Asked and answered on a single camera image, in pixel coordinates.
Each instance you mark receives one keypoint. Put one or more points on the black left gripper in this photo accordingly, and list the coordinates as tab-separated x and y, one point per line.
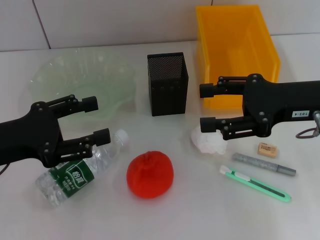
27	135

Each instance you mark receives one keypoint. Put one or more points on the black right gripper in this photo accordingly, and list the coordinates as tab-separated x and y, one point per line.
275	105

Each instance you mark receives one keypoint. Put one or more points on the white paper ball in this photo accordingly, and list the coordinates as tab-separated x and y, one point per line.
207	147

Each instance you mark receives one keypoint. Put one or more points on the clear green-label water bottle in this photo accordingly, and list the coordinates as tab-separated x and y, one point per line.
75	177

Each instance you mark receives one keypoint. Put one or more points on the red-orange toy orange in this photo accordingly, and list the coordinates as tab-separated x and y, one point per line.
150	175

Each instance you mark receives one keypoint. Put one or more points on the black mesh pen holder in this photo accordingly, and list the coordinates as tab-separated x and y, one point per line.
170	95

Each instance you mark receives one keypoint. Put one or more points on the pale green glass fruit plate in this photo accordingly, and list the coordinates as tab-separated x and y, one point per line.
82	72

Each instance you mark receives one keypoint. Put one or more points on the beige eraser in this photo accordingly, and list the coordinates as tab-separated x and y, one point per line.
267	150

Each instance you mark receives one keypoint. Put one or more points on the grey marker pen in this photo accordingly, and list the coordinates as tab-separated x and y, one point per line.
260	163

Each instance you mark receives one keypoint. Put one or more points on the green utility knife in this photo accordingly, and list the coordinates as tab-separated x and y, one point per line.
257	185

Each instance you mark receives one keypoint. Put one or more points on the yellow plastic bin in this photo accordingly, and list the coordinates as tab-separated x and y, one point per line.
232	37

